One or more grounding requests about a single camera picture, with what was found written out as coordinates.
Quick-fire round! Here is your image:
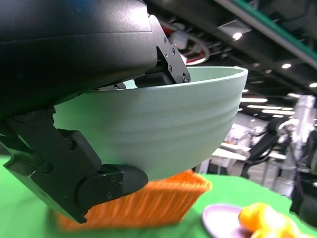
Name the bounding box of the oblong orange striped bread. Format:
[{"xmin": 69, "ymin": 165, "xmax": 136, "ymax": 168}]
[{"xmin": 238, "ymin": 202, "xmax": 289, "ymax": 230}]

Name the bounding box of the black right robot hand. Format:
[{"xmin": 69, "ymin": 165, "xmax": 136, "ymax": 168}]
[{"xmin": 290, "ymin": 173, "xmax": 317, "ymax": 225}]

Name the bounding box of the red white curved frame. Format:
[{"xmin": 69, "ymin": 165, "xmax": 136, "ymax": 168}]
[{"xmin": 170, "ymin": 23, "xmax": 211, "ymax": 65}]

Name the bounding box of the green tablecloth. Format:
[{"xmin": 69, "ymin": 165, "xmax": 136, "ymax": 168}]
[{"xmin": 0, "ymin": 153, "xmax": 317, "ymax": 238}]

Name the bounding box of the lavender plate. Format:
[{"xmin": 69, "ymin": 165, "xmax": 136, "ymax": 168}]
[{"xmin": 202, "ymin": 203, "xmax": 252, "ymax": 238}]

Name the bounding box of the pale green bowl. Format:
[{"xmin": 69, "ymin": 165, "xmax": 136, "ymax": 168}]
[{"xmin": 53, "ymin": 65, "xmax": 249, "ymax": 181}]

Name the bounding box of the orange wicker basket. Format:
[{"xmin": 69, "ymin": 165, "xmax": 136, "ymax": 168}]
[{"xmin": 55, "ymin": 170, "xmax": 212, "ymax": 233}]

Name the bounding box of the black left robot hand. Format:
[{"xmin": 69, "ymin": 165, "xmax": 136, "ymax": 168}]
[{"xmin": 0, "ymin": 0, "xmax": 191, "ymax": 224}]

